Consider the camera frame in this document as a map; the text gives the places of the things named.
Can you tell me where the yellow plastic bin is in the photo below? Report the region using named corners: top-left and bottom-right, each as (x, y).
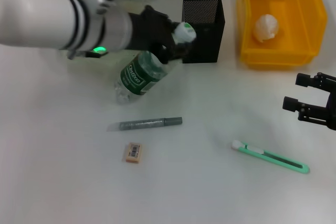
top-left (237, 0), bottom-right (328, 70)

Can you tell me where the black mesh pen holder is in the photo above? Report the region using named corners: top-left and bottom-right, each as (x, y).
top-left (181, 0), bottom-right (226, 64)

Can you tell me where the white paper ball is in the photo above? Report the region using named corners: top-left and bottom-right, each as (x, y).
top-left (252, 14), bottom-right (280, 44)

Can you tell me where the grey glitter pen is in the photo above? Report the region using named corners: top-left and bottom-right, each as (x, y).
top-left (107, 116), bottom-right (183, 132)

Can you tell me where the green utility knife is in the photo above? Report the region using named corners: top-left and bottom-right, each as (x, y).
top-left (231, 140), bottom-right (310, 175)

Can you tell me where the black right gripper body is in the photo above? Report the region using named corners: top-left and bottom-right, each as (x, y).
top-left (325, 83), bottom-right (336, 131)

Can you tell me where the clear green-label water bottle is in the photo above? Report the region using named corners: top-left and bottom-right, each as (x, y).
top-left (114, 22), bottom-right (197, 105)

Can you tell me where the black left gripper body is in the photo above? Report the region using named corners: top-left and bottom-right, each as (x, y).
top-left (128, 5), bottom-right (176, 65)

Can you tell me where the beige eraser with barcode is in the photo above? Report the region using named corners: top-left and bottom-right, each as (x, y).
top-left (122, 142), bottom-right (144, 164)

